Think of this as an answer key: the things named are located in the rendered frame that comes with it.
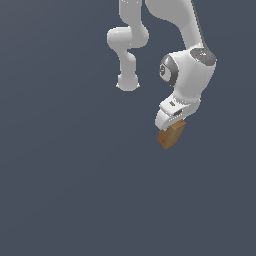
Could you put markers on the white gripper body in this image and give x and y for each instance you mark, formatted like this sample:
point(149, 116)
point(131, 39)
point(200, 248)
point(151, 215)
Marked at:
point(173, 111)

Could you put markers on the brown wooden block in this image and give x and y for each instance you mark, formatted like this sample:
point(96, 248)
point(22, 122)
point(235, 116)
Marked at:
point(170, 136)

